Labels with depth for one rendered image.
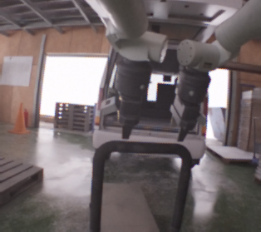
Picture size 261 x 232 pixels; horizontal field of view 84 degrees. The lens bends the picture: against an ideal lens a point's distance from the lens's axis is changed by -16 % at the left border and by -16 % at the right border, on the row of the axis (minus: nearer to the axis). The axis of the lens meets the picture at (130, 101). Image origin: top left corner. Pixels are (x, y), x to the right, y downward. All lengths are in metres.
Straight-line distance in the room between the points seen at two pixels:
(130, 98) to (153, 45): 0.14
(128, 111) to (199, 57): 0.22
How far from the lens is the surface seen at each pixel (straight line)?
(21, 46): 5.93
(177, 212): 0.72
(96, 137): 2.20
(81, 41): 4.82
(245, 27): 0.38
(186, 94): 0.46
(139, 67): 0.39
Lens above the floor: 0.88
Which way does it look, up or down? 1 degrees up
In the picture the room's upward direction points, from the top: 5 degrees clockwise
